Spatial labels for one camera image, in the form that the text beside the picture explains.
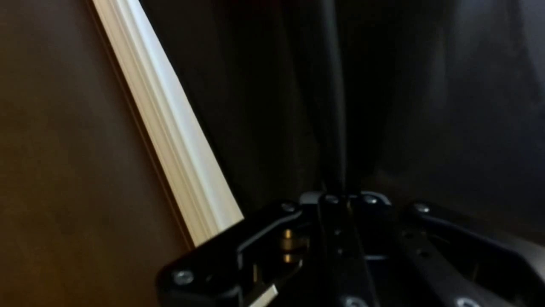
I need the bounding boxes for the dark fabric curtain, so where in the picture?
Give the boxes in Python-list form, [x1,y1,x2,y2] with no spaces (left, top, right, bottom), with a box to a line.
[138,0,545,245]

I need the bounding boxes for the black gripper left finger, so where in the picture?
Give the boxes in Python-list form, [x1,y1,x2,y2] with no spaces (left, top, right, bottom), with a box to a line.
[155,190,356,307]

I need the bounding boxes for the light wooden trim strip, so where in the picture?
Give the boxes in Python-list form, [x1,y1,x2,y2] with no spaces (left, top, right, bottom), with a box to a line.
[90,0,279,307]

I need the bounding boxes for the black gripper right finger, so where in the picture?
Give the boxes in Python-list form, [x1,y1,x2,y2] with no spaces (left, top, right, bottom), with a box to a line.
[345,190,545,307]

